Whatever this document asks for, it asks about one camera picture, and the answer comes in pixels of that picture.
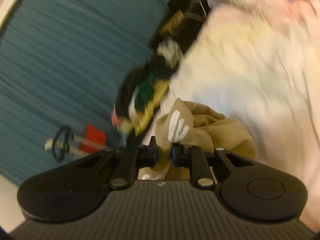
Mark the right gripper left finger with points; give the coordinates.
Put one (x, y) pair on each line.
(132, 160)

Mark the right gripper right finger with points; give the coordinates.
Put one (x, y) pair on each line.
(194, 159)

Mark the tan brown garment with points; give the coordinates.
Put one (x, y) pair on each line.
(194, 124)

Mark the pile of mixed clothes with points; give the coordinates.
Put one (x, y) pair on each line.
(143, 89)

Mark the red fabric basket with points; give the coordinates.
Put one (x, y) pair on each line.
(95, 135)

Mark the garment steamer stand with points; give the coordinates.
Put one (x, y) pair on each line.
(66, 142)

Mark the pastel tie-dye duvet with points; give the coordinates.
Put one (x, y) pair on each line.
(258, 61)

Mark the brown cardboard box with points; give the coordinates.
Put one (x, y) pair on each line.
(170, 27)

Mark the blue curtain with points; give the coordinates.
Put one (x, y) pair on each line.
(62, 63)

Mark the black sofa chair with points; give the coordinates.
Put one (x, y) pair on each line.
(195, 14)

